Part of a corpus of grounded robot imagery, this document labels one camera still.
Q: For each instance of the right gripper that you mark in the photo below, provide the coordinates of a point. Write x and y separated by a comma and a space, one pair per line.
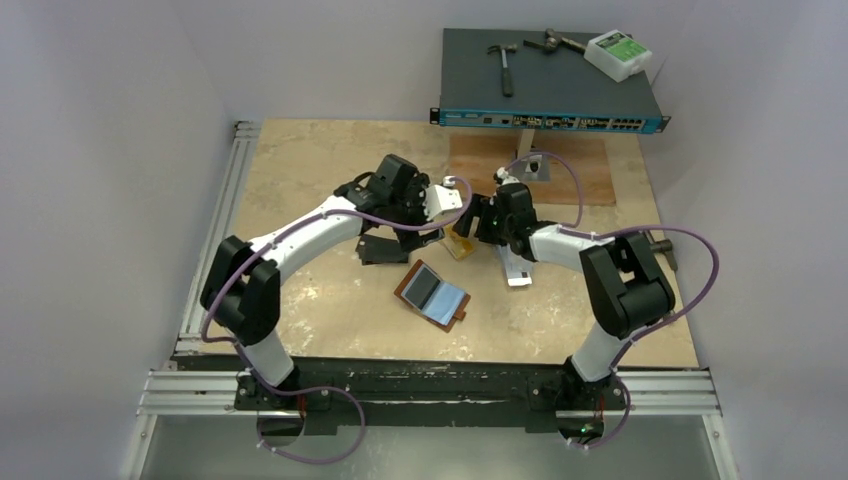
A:
473, 220

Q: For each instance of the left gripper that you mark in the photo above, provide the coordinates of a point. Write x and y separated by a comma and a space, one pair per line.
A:
410, 239

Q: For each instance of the single black card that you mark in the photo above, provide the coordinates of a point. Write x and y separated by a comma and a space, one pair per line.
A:
421, 288

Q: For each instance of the brown leather card holder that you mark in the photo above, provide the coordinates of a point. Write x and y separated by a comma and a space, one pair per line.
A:
445, 308

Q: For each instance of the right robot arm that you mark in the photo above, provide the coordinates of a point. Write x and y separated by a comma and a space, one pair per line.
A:
628, 290

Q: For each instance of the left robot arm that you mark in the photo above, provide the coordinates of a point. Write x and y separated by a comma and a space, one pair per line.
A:
242, 290

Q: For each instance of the orange card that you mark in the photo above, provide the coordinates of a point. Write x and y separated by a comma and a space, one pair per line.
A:
459, 247

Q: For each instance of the black cards stack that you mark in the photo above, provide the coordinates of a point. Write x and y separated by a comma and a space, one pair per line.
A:
373, 250

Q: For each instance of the silver white cards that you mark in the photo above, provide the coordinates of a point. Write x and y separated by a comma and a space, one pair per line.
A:
517, 270

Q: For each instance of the silver metal stand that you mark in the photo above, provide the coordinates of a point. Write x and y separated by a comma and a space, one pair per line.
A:
529, 165

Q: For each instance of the brown wooden board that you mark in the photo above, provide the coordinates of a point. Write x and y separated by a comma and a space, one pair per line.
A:
476, 157

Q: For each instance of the hammer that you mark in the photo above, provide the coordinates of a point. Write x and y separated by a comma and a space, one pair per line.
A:
507, 87

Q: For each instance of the grey metal clamp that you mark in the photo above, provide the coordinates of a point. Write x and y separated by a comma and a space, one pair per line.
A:
663, 247

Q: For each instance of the black metal tool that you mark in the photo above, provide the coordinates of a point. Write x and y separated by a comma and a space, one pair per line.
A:
555, 41

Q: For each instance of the white green box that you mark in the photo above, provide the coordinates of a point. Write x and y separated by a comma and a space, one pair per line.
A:
617, 55

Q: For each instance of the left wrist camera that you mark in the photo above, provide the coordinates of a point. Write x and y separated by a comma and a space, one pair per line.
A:
442, 198

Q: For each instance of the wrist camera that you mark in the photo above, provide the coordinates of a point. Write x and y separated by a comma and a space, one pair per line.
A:
502, 177
442, 198

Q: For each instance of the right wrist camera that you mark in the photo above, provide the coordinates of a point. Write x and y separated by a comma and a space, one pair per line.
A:
502, 177

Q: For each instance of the blue network switch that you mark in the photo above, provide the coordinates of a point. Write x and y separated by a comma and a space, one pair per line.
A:
557, 92

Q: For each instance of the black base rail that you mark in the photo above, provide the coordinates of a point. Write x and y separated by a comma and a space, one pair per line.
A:
326, 393

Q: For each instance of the aluminium frame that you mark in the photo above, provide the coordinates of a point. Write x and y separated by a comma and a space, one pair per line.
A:
540, 324

